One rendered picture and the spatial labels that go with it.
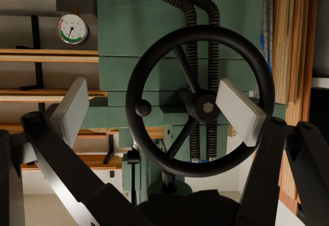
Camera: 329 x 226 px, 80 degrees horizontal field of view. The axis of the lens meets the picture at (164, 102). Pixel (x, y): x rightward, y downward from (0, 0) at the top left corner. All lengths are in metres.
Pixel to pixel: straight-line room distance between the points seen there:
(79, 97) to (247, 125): 0.13
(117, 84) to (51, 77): 2.85
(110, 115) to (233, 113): 0.41
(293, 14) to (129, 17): 1.67
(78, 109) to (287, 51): 1.90
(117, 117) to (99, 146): 2.78
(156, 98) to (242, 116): 0.39
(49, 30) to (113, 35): 2.87
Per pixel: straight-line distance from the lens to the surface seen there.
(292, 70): 1.98
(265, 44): 1.48
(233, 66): 0.59
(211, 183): 3.63
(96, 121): 0.56
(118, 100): 0.54
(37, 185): 3.94
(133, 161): 0.89
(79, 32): 0.49
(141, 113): 0.29
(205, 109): 0.36
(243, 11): 0.62
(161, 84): 0.53
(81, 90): 0.18
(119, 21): 0.55
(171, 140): 0.47
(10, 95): 3.03
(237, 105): 0.18
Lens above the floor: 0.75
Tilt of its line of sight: 9 degrees up
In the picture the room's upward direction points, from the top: 179 degrees counter-clockwise
